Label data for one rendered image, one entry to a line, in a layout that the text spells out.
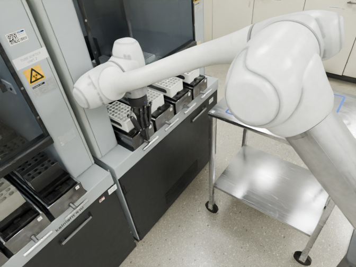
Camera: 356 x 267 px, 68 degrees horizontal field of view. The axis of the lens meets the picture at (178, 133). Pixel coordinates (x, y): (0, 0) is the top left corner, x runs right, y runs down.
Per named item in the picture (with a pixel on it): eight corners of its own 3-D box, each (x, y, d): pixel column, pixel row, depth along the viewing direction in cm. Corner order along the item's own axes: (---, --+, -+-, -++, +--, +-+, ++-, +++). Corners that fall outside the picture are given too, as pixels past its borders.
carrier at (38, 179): (61, 169, 100) (55, 158, 96) (64, 171, 99) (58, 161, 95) (33, 190, 94) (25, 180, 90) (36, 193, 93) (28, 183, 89)
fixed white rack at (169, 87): (130, 84, 147) (127, 74, 143) (142, 76, 153) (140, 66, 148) (171, 99, 132) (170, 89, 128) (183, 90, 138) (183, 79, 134)
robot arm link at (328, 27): (261, 9, 64) (238, 29, 56) (350, -12, 53) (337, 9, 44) (270, 60, 70) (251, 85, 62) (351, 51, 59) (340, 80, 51)
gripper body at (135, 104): (136, 86, 106) (141, 104, 113) (122, 96, 102) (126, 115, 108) (151, 90, 103) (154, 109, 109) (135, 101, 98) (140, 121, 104)
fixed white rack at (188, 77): (148, 72, 155) (146, 62, 151) (159, 65, 161) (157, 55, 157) (189, 85, 141) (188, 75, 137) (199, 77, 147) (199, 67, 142)
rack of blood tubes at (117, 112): (85, 113, 130) (81, 102, 126) (101, 103, 135) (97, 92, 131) (128, 134, 115) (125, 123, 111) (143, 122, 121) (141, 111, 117)
